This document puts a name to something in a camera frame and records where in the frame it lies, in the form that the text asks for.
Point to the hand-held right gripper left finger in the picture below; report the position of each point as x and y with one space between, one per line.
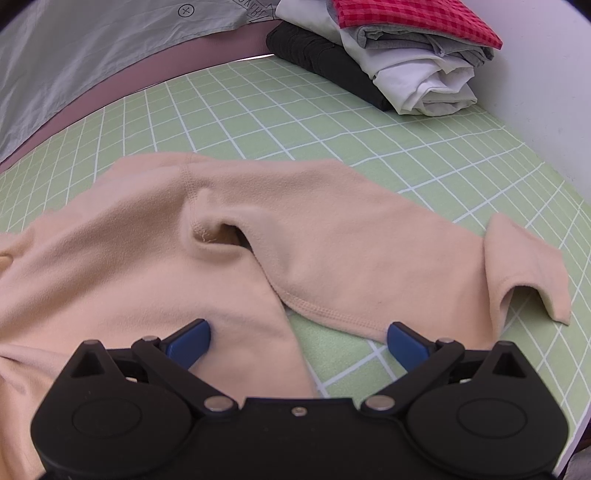
191 341

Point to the grey printed bed sheet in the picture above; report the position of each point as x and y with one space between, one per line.
92 60

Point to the grey folded garment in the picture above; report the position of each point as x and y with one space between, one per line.
401 41

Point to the red checkered folded cloth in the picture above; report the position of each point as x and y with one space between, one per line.
415 18

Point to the beige long-sleeve garment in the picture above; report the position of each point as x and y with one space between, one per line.
346 230

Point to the pink backdrop strip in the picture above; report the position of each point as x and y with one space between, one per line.
161 62

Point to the green grid mat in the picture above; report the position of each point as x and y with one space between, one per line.
415 152

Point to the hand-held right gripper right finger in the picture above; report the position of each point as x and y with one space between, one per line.
406 345

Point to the white folded garment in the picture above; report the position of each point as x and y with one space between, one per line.
415 87

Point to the black folded garment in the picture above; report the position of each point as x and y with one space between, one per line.
323 60

